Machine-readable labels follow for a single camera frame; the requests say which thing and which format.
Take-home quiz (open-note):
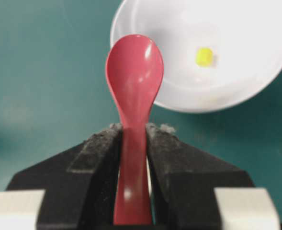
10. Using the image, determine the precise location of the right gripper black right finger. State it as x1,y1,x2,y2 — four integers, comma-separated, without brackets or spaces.
146,123,254,230

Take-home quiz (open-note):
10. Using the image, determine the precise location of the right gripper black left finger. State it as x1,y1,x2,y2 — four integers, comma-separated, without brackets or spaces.
6,123,122,230

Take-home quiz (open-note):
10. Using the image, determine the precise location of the white bowl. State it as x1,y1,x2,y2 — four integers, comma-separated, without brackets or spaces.
110,0,282,113

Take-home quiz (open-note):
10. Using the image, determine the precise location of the red plastic spoon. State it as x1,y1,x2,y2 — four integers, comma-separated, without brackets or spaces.
105,34,164,225

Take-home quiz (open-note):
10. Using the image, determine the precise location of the yellow hexagonal prism block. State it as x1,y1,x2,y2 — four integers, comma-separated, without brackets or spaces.
195,47,214,67

